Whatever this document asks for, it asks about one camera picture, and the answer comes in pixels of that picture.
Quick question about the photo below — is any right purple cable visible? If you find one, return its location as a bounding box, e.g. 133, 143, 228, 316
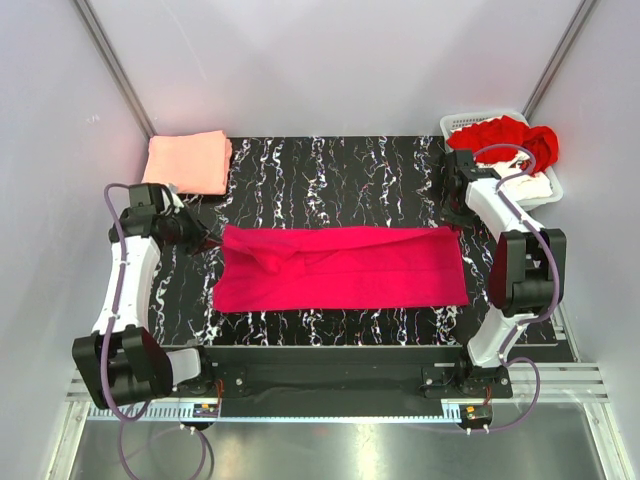
462, 143, 559, 434

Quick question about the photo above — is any magenta pink t shirt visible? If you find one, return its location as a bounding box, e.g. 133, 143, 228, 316
213, 226, 469, 313

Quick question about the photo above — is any aluminium frame post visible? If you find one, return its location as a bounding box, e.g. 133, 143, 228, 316
70, 0, 156, 139
522, 0, 600, 120

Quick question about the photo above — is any white printed t shirt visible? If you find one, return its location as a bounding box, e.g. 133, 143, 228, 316
494, 152, 552, 201

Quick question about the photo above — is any folded peach t shirt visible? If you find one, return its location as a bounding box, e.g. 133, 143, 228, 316
142, 131, 232, 195

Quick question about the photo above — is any left aluminium frame post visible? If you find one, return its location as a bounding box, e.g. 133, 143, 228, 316
70, 0, 156, 139

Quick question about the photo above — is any right aluminium frame post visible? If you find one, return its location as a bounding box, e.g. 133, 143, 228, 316
522, 0, 600, 120

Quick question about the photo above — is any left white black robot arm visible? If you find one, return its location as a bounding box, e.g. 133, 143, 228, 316
71, 183, 221, 421

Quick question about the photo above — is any purple cable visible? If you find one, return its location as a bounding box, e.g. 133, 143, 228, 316
97, 182, 216, 476
462, 143, 559, 434

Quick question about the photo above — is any red t shirt in basket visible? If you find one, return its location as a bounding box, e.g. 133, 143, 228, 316
447, 115, 559, 174

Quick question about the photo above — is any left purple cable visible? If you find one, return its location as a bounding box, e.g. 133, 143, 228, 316
97, 182, 216, 476

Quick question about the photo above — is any white plastic laundry basket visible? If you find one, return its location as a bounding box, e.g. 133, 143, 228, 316
440, 110, 563, 211

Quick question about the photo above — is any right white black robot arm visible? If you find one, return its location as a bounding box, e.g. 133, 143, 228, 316
442, 149, 567, 397

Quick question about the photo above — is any slotted white cable duct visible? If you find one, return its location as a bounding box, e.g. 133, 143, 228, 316
87, 402, 466, 421

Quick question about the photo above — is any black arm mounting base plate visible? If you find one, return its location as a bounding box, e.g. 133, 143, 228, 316
212, 364, 488, 400

